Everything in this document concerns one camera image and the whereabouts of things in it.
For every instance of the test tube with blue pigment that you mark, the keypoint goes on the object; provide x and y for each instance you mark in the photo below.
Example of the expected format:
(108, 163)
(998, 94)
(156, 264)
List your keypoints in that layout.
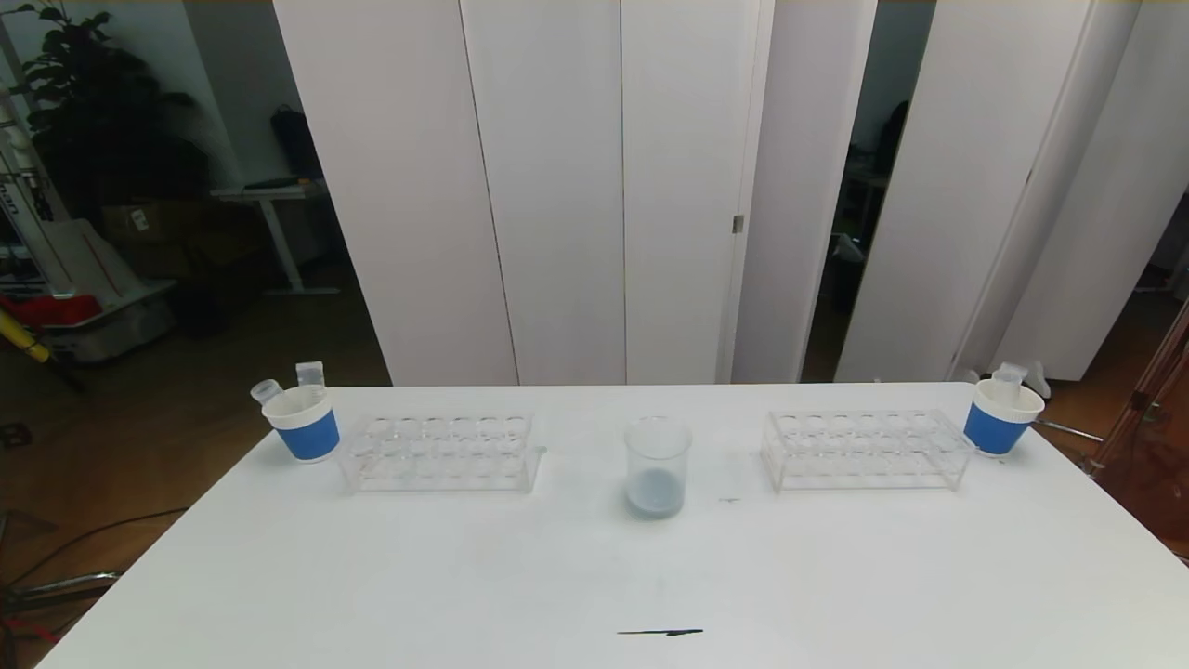
(267, 390)

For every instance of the test tube with white pigment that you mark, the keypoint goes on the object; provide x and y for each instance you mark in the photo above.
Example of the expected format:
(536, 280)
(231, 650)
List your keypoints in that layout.
(1007, 379)

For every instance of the clear glass beaker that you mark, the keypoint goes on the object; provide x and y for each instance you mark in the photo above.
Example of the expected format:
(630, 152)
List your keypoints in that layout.
(658, 492)

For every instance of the clear plastic test tube rack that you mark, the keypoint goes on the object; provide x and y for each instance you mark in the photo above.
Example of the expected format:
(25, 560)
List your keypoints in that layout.
(446, 460)
(859, 455)

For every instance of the blue and white paper cup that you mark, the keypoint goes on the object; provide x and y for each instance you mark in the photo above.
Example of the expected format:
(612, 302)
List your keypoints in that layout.
(989, 429)
(311, 437)

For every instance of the white background desk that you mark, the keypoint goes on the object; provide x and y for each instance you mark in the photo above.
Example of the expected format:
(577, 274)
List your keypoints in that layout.
(274, 192)

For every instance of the black bag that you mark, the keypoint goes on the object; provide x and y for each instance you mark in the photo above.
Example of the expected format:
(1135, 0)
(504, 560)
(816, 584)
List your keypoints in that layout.
(295, 139)

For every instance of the brown cardboard box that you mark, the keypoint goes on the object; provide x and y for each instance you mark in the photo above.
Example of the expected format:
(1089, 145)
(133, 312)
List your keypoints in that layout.
(149, 221)

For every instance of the grey storage bin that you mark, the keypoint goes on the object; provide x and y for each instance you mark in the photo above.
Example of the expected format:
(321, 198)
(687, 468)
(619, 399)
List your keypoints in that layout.
(111, 333)

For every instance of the thin metal floor rod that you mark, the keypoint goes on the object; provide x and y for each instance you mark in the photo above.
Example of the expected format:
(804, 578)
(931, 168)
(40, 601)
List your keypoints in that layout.
(1068, 429)

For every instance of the white leaning board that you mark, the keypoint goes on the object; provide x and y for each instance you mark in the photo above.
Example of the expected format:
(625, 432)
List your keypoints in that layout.
(88, 260)

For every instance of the dark green potted plant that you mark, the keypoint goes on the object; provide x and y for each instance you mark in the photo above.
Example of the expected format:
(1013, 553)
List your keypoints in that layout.
(102, 121)

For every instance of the red box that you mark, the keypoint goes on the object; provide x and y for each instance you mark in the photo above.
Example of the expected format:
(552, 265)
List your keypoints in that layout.
(51, 308)

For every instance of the brown metal tripod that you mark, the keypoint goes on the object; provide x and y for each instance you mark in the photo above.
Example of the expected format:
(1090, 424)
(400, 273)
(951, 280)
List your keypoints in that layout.
(1152, 437)

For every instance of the yellow tool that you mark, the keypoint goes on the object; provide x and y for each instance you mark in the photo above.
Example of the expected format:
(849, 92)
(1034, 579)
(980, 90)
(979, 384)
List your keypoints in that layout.
(23, 339)

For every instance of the metal stand leg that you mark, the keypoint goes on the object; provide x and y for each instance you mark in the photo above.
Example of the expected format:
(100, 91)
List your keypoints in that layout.
(74, 583)

